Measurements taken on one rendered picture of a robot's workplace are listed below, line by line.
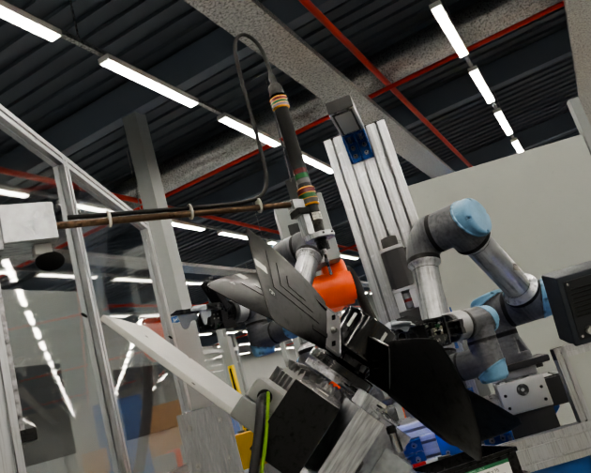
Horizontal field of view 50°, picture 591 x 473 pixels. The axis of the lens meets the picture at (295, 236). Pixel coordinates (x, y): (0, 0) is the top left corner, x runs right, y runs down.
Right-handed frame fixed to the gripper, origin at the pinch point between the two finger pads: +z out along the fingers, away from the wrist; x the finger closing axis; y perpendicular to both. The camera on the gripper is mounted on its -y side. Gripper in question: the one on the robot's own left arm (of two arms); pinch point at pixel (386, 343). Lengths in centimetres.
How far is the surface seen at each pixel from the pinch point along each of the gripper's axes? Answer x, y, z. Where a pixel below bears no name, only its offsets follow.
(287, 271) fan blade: -18.0, 19.2, 35.8
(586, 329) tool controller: 8, 16, -54
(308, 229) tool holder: -28.9, 2.2, 16.5
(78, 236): -51, -77, 44
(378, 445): 20.0, 4.0, 12.4
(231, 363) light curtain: 5, -534, -234
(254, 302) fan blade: -15.3, -4.0, 30.4
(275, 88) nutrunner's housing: -65, -2, 14
